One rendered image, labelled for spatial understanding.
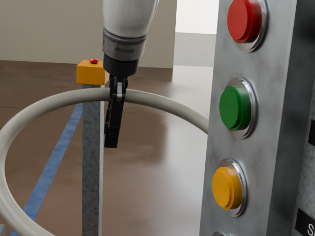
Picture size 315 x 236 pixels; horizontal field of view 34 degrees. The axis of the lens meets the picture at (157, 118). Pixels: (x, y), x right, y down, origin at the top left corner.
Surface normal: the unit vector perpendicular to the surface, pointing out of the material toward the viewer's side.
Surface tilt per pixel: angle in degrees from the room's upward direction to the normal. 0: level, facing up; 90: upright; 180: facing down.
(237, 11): 90
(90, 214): 90
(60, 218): 0
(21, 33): 90
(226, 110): 90
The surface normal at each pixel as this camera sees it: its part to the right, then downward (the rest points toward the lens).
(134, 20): 0.25, 0.67
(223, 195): -0.93, 0.07
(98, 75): -0.11, 0.30
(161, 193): 0.05, -0.95
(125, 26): -0.05, 0.81
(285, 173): 0.36, 0.31
